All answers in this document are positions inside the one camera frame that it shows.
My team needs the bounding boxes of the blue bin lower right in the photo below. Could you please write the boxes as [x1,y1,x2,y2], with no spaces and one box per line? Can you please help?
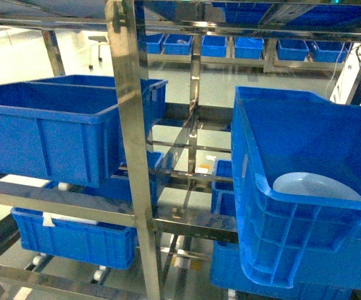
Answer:
[210,240,353,300]

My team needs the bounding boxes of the light blue oval tray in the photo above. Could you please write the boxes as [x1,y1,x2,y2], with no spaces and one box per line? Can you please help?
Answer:
[272,172,361,201]

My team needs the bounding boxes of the far blue bin four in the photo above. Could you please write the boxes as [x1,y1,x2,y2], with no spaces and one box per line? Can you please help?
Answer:
[235,37,264,59]

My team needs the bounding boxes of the far blue bin two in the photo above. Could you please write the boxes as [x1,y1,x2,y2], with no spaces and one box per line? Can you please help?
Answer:
[164,34,192,55]

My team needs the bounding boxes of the large blue crate right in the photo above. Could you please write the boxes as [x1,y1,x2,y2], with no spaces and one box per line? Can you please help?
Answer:
[231,86,361,289]

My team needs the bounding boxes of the far blue bin three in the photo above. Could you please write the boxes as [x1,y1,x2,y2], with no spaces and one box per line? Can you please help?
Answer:
[201,36,227,58]

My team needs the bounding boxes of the far blue bin five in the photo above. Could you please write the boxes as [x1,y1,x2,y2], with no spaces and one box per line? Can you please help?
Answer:
[277,39,309,61]

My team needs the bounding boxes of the blue bin lower left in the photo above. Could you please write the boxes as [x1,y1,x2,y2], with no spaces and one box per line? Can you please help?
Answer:
[11,207,137,269]

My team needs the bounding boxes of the white packing material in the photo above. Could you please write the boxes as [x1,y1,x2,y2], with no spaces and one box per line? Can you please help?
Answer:
[42,212,98,227]

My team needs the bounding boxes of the far blue bin one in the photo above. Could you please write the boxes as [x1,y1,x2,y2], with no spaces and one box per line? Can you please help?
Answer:
[146,34,166,54]

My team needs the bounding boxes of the far blue bin six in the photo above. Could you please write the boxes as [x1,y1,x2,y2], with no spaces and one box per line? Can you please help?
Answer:
[307,41,350,63]

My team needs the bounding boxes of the stainless steel shelf frame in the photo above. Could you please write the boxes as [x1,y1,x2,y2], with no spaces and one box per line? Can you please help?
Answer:
[0,1,361,299]

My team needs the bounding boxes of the blue bin on top shelf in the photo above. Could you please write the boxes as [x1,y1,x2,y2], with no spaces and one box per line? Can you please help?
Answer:
[212,2,271,24]

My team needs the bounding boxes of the blue bin behind left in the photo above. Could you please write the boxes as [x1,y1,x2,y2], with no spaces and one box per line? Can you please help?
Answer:
[33,74,168,137]

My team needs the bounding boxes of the blue bin front left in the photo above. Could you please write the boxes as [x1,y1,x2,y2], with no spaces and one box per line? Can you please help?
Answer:
[0,82,123,187]

